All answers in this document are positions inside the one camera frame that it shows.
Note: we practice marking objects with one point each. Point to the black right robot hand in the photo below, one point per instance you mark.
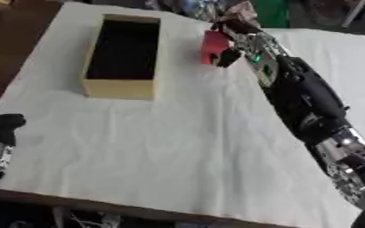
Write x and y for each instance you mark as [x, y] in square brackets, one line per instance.
[238, 27]

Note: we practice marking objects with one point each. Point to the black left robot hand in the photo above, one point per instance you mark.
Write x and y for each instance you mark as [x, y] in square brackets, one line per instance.
[4, 122]

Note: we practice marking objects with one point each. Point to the red rectangular block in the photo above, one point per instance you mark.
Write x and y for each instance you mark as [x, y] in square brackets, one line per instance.
[212, 44]

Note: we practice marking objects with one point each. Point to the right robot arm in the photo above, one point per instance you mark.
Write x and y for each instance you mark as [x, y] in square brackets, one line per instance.
[305, 98]

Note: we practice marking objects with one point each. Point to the tan cardboard box black inside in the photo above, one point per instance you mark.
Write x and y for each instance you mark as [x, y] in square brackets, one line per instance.
[119, 89]

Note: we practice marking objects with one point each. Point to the patterned bag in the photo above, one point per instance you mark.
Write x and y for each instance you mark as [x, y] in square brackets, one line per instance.
[211, 9]

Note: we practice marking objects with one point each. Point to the green object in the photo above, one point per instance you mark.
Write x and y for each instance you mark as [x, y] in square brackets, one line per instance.
[271, 13]

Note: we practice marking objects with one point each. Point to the white rod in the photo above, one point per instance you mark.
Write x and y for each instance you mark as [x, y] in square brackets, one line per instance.
[354, 13]

